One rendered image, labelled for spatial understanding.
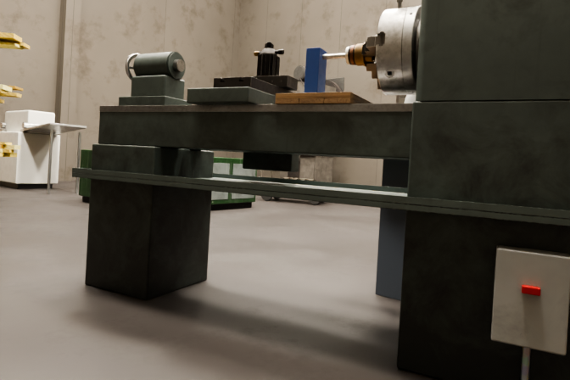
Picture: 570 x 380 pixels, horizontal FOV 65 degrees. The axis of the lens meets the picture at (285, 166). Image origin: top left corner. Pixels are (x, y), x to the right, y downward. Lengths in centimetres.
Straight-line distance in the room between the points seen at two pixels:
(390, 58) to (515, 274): 79
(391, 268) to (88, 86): 898
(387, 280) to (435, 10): 134
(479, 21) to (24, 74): 915
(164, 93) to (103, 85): 853
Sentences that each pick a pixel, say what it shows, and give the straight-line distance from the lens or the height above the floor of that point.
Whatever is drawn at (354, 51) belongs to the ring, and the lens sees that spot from 178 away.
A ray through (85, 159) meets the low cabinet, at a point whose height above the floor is 54.
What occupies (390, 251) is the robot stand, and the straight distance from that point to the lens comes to 231.
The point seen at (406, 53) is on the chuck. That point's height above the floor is 104.
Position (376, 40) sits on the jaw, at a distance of 166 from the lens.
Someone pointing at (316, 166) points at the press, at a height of 58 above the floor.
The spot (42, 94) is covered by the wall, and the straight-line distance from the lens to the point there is 1009.
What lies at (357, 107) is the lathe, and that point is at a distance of 160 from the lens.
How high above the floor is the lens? 65
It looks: 1 degrees down
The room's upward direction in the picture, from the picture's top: 3 degrees clockwise
